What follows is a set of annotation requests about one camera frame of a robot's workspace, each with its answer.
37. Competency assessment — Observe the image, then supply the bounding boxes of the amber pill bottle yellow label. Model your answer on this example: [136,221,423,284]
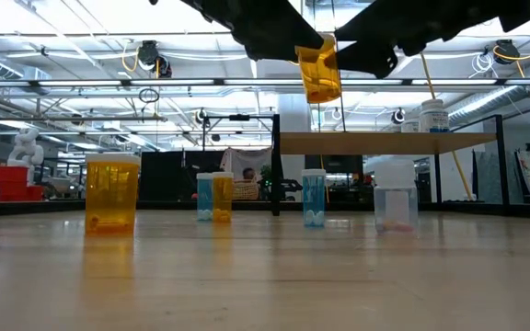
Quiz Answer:
[84,153,142,236]

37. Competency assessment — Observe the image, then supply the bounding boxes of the white draped cloth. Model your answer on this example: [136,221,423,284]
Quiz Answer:
[218,147,273,181]

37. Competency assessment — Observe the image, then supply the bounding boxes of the clear pill bottle pink pills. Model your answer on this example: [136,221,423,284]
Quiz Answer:
[373,158,420,234]

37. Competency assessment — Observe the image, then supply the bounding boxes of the woven wicker basket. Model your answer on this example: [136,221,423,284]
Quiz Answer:
[233,178,260,202]

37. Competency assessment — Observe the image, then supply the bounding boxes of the black metal gantry frame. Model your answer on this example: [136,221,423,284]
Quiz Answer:
[202,113,275,139]

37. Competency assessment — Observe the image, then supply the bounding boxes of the red storage crate stack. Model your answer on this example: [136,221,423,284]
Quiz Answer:
[0,165,44,202]

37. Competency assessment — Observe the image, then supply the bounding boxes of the large amber pill bottle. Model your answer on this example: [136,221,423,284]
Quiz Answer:
[294,32,343,105]

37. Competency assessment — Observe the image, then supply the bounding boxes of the white bottle blue label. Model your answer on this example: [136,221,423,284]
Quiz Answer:
[419,98,450,134]

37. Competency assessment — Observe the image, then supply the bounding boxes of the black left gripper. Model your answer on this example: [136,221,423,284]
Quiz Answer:
[190,0,326,62]

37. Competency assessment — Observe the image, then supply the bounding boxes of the small amber pill bottle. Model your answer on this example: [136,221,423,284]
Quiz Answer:
[212,171,235,224]

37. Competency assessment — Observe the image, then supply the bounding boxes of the black metal table frame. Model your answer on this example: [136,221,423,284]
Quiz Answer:
[0,199,530,220]

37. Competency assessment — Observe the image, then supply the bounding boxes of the black partition panel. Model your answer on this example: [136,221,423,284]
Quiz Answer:
[139,150,275,202]

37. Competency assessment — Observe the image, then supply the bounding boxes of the black coiled cable loop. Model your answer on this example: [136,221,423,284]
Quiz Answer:
[138,87,161,106]

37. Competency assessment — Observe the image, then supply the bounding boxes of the black ceiling cable reel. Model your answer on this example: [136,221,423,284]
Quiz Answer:
[493,39,520,65]
[136,40,161,69]

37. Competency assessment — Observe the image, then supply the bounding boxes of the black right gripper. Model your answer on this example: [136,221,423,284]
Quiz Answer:
[335,0,530,79]

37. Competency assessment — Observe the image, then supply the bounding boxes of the yellow hanging hose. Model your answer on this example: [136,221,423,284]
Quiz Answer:
[420,51,474,202]

